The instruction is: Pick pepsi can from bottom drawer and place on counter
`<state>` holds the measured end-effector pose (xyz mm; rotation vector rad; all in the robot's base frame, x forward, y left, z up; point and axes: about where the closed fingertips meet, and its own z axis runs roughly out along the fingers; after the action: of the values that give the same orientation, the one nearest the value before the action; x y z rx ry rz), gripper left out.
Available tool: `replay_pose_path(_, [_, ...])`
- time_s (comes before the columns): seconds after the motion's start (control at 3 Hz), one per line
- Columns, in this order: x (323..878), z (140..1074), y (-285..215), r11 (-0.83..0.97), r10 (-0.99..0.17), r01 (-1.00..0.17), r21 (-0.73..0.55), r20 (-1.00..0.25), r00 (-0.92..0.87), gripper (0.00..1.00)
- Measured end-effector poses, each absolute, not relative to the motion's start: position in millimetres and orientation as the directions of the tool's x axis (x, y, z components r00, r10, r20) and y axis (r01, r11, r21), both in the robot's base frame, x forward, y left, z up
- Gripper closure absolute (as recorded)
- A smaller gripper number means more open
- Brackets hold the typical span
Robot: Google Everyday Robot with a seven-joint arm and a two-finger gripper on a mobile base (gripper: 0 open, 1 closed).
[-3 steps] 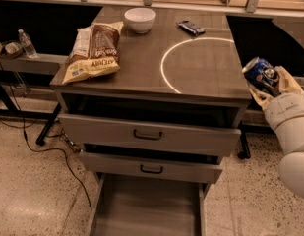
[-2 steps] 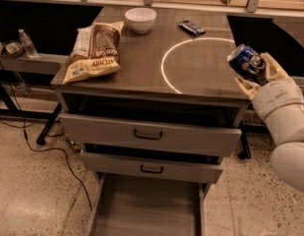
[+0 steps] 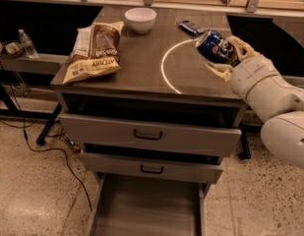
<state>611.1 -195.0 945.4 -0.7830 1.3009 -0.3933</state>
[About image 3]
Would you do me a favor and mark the black floor cable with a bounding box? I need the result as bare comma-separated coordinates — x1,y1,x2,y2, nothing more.
0,49,93,212

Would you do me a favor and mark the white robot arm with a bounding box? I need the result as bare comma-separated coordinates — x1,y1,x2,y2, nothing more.
204,35,304,170

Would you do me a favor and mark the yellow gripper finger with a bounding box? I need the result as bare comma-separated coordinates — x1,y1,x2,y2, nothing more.
205,62,233,83
226,35,260,62

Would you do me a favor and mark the yellow brown chip bag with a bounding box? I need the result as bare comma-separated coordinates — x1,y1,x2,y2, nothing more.
63,21,124,85

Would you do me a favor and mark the top grey drawer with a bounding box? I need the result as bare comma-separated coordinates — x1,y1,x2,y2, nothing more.
59,114,241,156

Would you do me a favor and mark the blue pepsi can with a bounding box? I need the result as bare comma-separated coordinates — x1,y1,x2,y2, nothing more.
196,29,239,66

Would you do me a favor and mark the middle grey drawer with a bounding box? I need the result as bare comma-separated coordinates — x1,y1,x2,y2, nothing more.
80,151,222,184

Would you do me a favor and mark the left grey bench shelf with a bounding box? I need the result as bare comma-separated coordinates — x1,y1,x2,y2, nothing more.
0,53,68,75

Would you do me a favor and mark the clear plastic water bottle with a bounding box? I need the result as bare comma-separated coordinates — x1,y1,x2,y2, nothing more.
19,29,38,58

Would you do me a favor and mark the bottom open grey drawer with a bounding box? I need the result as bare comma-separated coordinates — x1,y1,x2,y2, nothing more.
85,174,206,236

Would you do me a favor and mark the white ceramic bowl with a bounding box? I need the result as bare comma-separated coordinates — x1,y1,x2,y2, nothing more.
125,8,157,33

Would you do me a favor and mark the grey bench shelf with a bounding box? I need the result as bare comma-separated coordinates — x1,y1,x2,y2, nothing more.
0,53,68,75
283,76,304,88

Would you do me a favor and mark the grey drawer cabinet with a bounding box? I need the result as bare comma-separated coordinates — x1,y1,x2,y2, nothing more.
49,5,254,195

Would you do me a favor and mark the right grey bench shelf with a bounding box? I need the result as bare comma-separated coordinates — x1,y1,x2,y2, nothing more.
283,76,304,88

